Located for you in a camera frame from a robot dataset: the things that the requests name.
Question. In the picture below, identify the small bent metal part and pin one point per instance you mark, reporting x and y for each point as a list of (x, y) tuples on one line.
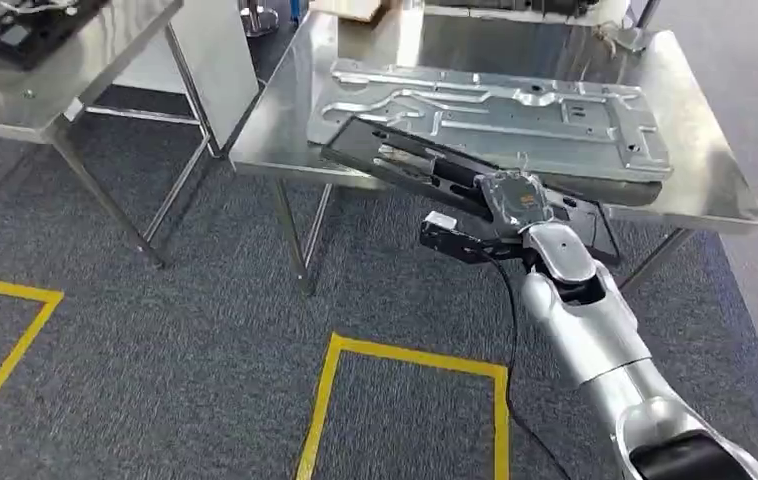
[(627, 36)]

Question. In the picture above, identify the cardboard box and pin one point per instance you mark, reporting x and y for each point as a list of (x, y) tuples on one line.
[(352, 8)]

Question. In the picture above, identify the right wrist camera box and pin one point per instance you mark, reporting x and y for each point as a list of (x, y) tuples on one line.
[(440, 221)]

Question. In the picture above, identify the yellow floor tape square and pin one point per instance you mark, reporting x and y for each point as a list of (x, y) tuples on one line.
[(501, 424), (14, 348)]

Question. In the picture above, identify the black plastic plate frame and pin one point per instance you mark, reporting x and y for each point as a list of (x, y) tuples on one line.
[(34, 33), (366, 149)]

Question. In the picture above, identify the large steel table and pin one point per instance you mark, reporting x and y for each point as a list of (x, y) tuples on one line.
[(704, 166)]

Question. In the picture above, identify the stamped metal panel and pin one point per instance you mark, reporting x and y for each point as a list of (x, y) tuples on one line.
[(485, 119)]

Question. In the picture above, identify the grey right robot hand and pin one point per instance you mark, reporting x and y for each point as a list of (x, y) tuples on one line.
[(518, 199)]

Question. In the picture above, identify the small steel table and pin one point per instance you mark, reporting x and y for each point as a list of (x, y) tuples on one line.
[(34, 99)]

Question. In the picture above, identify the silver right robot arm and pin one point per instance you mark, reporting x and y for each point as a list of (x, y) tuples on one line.
[(591, 331)]

